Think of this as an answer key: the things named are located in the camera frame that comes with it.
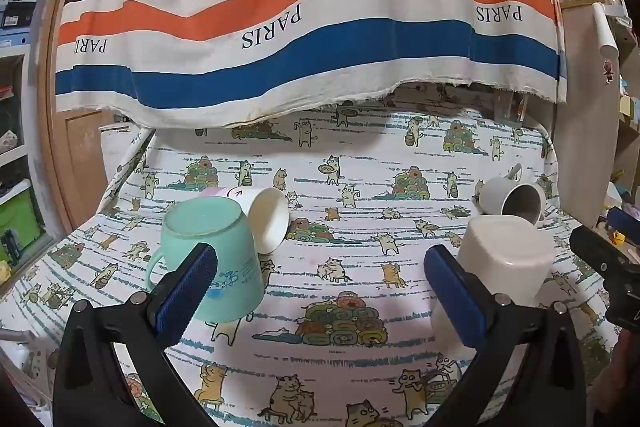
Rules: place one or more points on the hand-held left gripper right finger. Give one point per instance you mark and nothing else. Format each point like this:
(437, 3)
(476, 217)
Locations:
(460, 302)

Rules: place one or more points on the cat print tablecloth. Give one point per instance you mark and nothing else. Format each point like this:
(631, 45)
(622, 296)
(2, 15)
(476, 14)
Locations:
(350, 232)

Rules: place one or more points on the white paper roll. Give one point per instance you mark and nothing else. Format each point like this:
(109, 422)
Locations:
(606, 32)

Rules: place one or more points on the wooden shelf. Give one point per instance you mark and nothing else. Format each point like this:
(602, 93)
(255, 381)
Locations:
(580, 107)

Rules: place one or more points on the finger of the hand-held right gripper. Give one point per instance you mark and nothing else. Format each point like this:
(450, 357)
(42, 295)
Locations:
(602, 264)

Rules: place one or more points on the grey ceramic mug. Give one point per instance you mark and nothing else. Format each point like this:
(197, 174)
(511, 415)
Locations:
(495, 197)

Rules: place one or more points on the white paper cup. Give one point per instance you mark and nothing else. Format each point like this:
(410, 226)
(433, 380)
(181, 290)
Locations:
(265, 217)

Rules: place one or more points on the wooden cabinet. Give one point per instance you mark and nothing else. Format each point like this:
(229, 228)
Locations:
(75, 147)

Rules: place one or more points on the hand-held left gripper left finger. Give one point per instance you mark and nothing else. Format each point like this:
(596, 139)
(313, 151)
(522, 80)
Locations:
(185, 294)

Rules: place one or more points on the mint green plastic mug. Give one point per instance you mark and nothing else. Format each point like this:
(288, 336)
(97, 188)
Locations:
(215, 227)

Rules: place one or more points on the cream white cup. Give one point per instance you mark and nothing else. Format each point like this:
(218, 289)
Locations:
(500, 247)

